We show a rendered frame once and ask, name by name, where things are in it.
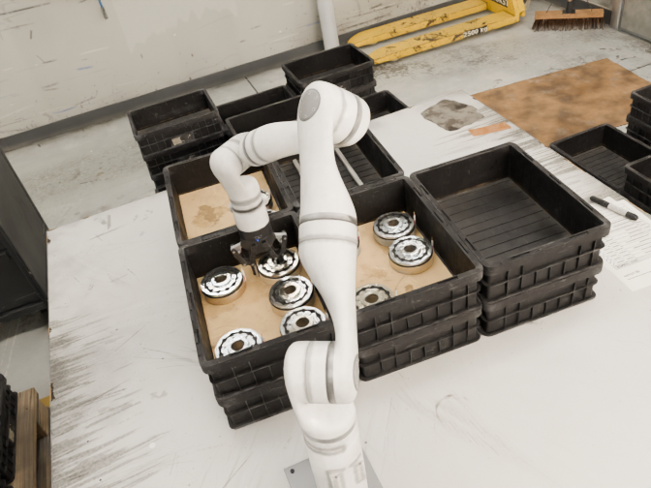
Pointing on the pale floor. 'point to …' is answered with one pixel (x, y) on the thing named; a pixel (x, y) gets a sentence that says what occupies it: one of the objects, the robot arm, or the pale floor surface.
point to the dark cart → (20, 250)
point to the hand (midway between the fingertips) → (265, 266)
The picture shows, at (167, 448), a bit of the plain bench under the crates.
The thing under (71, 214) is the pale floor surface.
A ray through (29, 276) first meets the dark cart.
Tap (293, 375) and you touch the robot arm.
